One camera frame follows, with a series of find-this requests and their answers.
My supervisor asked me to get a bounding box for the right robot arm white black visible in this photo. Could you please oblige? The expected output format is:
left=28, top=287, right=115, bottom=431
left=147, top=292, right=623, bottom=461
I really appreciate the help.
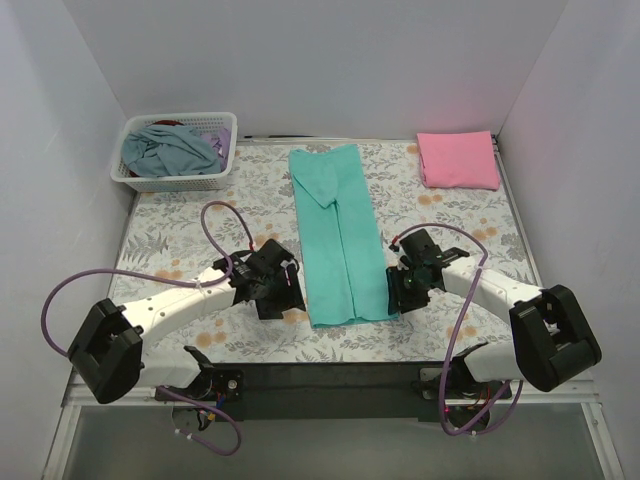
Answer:
left=387, top=229, right=602, bottom=398

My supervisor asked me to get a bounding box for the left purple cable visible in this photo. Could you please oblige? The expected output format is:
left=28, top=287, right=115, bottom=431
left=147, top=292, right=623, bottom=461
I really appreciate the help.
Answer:
left=40, top=200, right=261, bottom=457

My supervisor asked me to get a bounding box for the grey-blue t-shirt in basket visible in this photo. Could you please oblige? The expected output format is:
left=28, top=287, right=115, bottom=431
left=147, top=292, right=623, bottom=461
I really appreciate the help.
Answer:
left=121, top=126, right=222, bottom=178

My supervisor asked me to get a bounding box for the dark red garment in basket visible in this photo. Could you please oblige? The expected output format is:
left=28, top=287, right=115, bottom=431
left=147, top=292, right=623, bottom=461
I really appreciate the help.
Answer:
left=150, top=120, right=184, bottom=127

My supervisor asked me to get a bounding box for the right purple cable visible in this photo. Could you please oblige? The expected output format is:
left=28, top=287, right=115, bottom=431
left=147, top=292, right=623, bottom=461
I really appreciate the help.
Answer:
left=389, top=222, right=524, bottom=437

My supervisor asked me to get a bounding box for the white plastic laundry basket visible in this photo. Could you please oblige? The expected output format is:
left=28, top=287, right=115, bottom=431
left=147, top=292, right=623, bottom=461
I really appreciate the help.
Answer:
left=111, top=112, right=238, bottom=192

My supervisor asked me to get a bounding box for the folded pink t-shirt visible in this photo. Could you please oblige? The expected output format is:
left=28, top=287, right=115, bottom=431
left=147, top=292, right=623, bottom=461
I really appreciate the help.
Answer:
left=417, top=131, right=500, bottom=191

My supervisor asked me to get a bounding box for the teal t-shirt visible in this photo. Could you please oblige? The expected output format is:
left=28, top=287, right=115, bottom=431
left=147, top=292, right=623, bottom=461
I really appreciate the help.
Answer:
left=289, top=145, right=397, bottom=328

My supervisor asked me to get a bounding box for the lilac t-shirt in basket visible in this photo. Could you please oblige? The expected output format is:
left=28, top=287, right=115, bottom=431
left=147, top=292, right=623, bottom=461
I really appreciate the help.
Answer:
left=199, top=128, right=231, bottom=171

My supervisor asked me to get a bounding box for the floral patterned table mat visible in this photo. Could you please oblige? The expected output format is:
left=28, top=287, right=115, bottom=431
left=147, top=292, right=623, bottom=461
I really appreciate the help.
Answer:
left=110, top=141, right=539, bottom=363

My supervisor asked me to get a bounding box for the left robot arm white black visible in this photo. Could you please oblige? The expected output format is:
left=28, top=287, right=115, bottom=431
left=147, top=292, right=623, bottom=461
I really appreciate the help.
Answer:
left=68, top=240, right=305, bottom=404

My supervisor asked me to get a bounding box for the purple cable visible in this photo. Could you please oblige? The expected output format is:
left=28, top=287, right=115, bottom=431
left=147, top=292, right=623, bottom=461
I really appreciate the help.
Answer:
left=40, top=200, right=261, bottom=457
left=389, top=222, right=524, bottom=437

